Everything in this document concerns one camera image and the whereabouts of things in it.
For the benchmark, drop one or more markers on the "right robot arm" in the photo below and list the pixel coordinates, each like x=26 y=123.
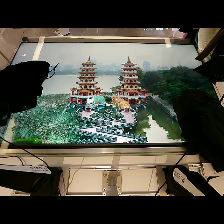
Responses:
x=186 y=181

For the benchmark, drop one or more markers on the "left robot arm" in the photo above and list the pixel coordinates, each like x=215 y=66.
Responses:
x=20 y=180

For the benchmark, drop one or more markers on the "black garment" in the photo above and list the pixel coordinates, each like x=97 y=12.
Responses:
x=20 y=86
x=203 y=126

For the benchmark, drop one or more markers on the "silver frame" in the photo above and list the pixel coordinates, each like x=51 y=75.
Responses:
x=110 y=151

